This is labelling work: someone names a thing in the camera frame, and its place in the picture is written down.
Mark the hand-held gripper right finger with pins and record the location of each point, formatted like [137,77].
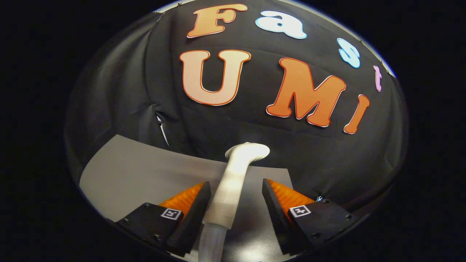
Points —
[278,222]

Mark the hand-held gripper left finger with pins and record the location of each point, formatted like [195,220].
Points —
[193,218]

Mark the grey drawer cabinet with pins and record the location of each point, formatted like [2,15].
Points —
[127,174]

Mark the black backdrop cloth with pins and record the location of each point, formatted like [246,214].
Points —
[145,91]

